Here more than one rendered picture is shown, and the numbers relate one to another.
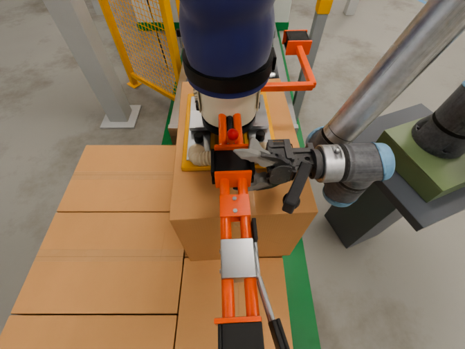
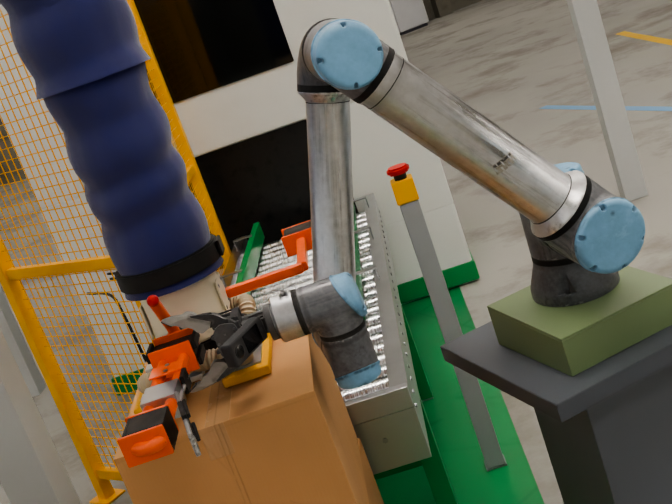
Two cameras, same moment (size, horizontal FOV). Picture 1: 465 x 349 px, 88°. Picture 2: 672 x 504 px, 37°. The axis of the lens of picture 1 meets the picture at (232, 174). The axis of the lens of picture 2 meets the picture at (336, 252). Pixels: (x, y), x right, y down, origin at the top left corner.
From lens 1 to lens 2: 1.55 m
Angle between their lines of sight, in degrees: 41
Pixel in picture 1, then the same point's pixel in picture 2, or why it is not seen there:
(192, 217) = not seen: hidden behind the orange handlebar
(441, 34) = (322, 160)
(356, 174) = (310, 309)
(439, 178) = (559, 328)
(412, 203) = (548, 384)
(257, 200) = (234, 408)
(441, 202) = (599, 368)
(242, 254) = (164, 388)
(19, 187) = not seen: outside the picture
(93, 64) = (13, 438)
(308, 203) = (302, 388)
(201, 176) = not seen: hidden behind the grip
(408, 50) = (313, 182)
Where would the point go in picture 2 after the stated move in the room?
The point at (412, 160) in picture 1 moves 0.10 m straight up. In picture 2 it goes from (523, 324) to (510, 281)
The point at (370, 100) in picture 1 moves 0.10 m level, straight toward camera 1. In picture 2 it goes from (319, 239) to (290, 260)
